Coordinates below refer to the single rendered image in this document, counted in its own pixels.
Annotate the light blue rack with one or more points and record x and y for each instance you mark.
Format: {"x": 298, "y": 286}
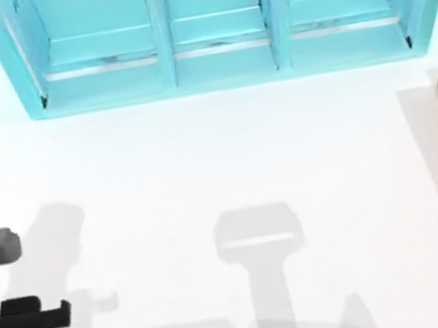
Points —
{"x": 223, "y": 66}

